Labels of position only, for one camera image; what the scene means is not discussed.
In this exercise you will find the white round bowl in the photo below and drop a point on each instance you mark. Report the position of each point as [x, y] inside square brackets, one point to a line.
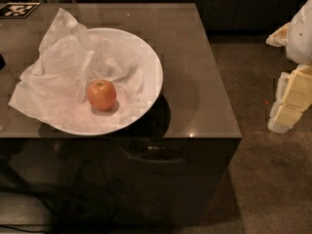
[148, 72]

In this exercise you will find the dark glass top table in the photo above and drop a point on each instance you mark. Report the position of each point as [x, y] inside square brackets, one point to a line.
[161, 170]

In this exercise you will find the red orange apple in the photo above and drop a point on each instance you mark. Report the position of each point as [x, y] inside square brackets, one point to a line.
[102, 94]

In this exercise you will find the small dark object at left edge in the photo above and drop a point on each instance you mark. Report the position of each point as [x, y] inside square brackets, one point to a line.
[2, 62]

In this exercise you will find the white paper sheet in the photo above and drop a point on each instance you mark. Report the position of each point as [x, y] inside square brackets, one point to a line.
[71, 57]

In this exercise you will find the black white fiducial marker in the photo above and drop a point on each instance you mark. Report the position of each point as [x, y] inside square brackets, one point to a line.
[17, 10]

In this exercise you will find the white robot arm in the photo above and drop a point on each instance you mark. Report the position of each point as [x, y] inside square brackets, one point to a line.
[296, 36]

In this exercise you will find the yellow foam padded gripper finger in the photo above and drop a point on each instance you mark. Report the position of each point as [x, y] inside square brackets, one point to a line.
[293, 98]

